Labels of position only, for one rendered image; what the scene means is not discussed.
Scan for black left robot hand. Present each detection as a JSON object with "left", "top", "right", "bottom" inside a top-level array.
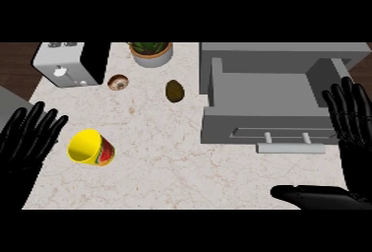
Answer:
[{"left": 0, "top": 100, "right": 70, "bottom": 211}]

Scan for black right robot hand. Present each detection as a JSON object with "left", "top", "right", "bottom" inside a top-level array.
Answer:
[{"left": 269, "top": 76, "right": 372, "bottom": 211}]

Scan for yellow cup with red print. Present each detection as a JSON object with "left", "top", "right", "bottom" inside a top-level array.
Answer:
[{"left": 65, "top": 128, "right": 117, "bottom": 166}]

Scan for open grey drawer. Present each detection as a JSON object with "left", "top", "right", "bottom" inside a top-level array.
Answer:
[{"left": 201, "top": 57, "right": 352, "bottom": 146}]

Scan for white toaster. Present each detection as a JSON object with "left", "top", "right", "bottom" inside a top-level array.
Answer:
[{"left": 31, "top": 42, "right": 114, "bottom": 89}]

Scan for brown mushroom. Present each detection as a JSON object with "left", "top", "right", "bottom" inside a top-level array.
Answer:
[{"left": 107, "top": 74, "right": 132, "bottom": 92}]

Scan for grey cabinet box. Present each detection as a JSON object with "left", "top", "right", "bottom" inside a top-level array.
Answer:
[{"left": 198, "top": 42, "right": 372, "bottom": 96}]

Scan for dark green avocado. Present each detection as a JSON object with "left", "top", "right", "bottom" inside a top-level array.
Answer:
[{"left": 164, "top": 79, "right": 186, "bottom": 103}]

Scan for potted green plant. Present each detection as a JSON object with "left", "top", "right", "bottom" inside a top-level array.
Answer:
[{"left": 127, "top": 42, "right": 174, "bottom": 69}]

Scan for pale grey drawer handle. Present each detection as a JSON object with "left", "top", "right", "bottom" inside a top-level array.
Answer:
[{"left": 256, "top": 131, "right": 327, "bottom": 155}]

